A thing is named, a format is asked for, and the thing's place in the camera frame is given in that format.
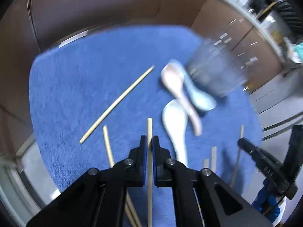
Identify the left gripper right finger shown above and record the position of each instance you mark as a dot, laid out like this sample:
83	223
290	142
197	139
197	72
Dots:
201	198

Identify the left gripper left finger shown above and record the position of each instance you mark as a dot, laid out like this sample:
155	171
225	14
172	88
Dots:
97	198

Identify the wooden chopstick short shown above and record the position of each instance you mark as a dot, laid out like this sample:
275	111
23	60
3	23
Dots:
130	211

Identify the wooden chopstick angled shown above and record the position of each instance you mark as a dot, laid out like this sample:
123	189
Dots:
109	152

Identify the white ceramic spoon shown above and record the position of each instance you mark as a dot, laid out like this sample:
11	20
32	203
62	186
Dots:
175	120

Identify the light blue ceramic spoon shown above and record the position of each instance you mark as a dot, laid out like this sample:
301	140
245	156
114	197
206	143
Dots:
196	92

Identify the long diagonal wooden chopstick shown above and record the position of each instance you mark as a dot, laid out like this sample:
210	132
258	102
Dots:
114	104

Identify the pink ceramic spoon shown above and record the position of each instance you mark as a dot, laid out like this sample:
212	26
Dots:
173	81

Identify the right blue gloved hand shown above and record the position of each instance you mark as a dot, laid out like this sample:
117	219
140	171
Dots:
270	204

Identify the blue fluffy towel mat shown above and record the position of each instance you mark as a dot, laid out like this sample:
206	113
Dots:
112	122

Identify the clear utensil holder jar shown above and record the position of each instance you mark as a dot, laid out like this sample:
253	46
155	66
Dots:
221	63

